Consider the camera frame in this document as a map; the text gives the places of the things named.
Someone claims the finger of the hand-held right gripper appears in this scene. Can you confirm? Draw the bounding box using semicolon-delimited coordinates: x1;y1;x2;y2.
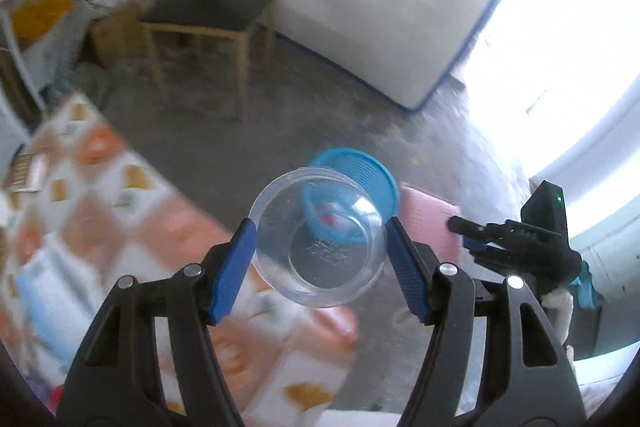
446;215;524;241
462;234;527;259

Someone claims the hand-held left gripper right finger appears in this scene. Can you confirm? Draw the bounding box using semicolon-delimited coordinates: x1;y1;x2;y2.
385;216;587;427

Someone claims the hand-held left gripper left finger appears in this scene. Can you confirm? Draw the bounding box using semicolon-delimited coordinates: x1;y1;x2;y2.
55;218;258;427

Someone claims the clear plastic cup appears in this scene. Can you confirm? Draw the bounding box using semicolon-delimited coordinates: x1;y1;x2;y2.
248;167;388;309

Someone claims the blue plastic basket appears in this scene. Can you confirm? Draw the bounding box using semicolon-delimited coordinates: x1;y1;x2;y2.
300;148;401;244

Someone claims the person's right forearm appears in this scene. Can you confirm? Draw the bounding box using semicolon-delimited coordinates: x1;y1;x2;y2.
542;289;576;363

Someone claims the pink plastic stool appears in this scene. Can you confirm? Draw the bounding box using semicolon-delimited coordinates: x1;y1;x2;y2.
400;186;462;263

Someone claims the patterned tablecloth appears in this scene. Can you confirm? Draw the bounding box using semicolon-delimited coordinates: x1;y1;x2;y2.
0;92;361;427

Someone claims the wooden chair dark seat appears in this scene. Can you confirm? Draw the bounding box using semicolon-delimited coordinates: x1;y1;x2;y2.
137;0;303;122

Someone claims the cardboard box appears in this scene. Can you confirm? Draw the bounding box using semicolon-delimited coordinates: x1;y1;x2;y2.
90;2;146;68

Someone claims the yellow plastic bag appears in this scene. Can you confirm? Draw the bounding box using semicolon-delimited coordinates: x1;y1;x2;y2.
10;0;73;40

